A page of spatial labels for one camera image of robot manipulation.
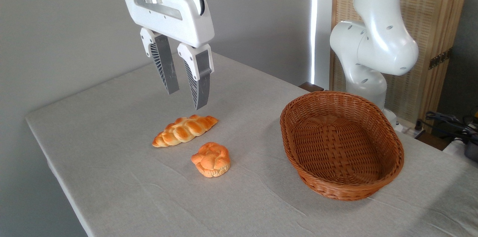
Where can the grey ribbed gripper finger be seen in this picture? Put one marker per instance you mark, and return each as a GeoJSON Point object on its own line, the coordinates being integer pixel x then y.
{"type": "Point", "coordinates": [166, 65]}
{"type": "Point", "coordinates": [199, 80]}

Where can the wooden bamboo folding screen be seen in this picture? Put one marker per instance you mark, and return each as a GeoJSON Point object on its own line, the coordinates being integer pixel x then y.
{"type": "Point", "coordinates": [429, 5]}

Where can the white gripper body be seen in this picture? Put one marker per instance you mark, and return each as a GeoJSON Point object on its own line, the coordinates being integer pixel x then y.
{"type": "Point", "coordinates": [186, 20]}

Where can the dark metal screen hinge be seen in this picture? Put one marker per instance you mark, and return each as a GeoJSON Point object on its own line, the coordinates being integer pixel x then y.
{"type": "Point", "coordinates": [440, 58]}

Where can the dark brown wooden furniture corner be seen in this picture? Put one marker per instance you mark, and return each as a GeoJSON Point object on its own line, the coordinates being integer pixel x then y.
{"type": "Point", "coordinates": [310, 86]}

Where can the light grey tablecloth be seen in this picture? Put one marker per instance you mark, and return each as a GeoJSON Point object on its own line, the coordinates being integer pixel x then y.
{"type": "Point", "coordinates": [130, 147]}

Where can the long braided bread loaf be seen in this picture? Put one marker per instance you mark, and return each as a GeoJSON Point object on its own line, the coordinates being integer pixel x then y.
{"type": "Point", "coordinates": [186, 129]}

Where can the brown oval wicker basket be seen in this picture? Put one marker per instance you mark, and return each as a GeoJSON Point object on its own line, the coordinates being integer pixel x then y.
{"type": "Point", "coordinates": [338, 177]}

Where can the round knotted bread roll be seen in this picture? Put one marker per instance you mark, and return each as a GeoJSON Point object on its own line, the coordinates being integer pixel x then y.
{"type": "Point", "coordinates": [211, 160]}

